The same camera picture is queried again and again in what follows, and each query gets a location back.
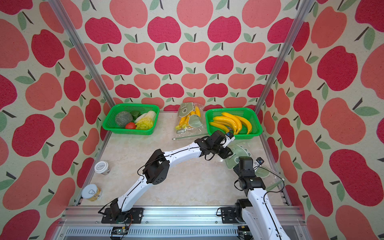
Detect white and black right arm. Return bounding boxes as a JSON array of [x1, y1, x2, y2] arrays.
[[234, 157, 290, 240]]

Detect zip-top bag with dinosaur print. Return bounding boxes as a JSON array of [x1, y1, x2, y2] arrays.
[[222, 141, 283, 191]]

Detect green pepper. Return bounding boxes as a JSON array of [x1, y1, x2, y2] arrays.
[[130, 111, 142, 122]]

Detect green basket with vegetables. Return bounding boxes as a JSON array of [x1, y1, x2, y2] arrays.
[[103, 104, 160, 135]]

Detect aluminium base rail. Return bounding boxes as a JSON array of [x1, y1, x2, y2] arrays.
[[50, 205, 304, 240]]

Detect bananas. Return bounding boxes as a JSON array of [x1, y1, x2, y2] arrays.
[[175, 107, 202, 130]]

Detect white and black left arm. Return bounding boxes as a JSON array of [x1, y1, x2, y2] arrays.
[[98, 131, 235, 224]]

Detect yellow-lidded white jar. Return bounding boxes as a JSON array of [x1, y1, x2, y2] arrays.
[[81, 184, 102, 202]]

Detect red tomato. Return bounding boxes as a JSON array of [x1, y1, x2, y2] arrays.
[[125, 122, 137, 130]]

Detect green broccoli head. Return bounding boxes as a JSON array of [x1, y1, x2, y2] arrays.
[[115, 111, 133, 128]]

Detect yellow-green cabbage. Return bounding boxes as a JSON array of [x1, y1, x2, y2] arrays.
[[135, 111, 157, 131]]

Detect yellow banana bunch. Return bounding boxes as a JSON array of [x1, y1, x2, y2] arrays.
[[209, 112, 253, 135]]

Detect aluminium frame post left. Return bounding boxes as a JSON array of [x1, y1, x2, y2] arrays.
[[48, 0, 116, 107]]

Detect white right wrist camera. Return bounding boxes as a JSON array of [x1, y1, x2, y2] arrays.
[[255, 157, 265, 167]]

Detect empty green plastic basket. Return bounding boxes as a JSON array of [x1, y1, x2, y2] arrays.
[[205, 108, 263, 140]]

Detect small white lidded bottle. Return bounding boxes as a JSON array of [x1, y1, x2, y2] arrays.
[[94, 161, 111, 175]]

